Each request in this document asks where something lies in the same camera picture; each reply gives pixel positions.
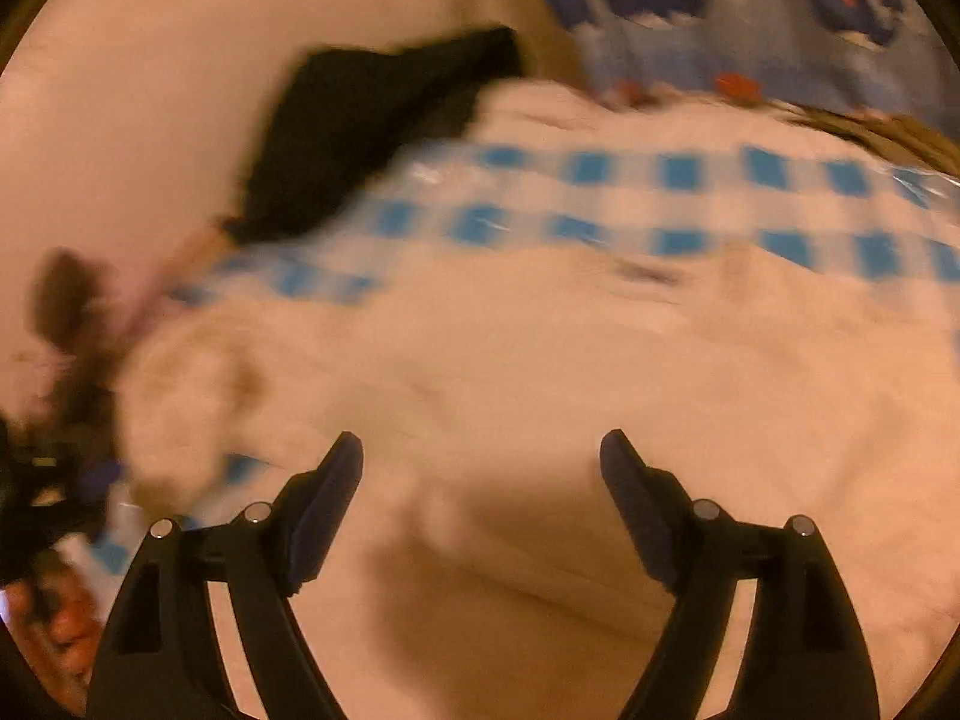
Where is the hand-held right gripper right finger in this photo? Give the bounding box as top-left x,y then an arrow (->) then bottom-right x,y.
598,429 -> 880,720

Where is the large white quilted garment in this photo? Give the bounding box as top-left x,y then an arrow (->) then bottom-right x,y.
112,236 -> 960,720

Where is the blue white checkered tablecloth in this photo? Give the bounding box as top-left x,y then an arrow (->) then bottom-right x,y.
86,131 -> 960,578

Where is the black cloth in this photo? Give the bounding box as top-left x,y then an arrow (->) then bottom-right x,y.
217,26 -> 526,245

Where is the orange object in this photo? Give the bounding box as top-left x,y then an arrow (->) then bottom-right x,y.
11,581 -> 102,710

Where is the brown and pink cloth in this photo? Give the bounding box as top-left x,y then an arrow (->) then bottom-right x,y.
26,247 -> 125,398

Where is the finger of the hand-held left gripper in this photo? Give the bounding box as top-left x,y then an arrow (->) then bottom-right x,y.
71,457 -> 127,507

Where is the whale print blue curtain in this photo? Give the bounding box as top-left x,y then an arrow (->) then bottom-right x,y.
525,0 -> 950,117

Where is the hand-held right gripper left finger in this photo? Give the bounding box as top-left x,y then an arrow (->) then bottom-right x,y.
85,431 -> 365,720

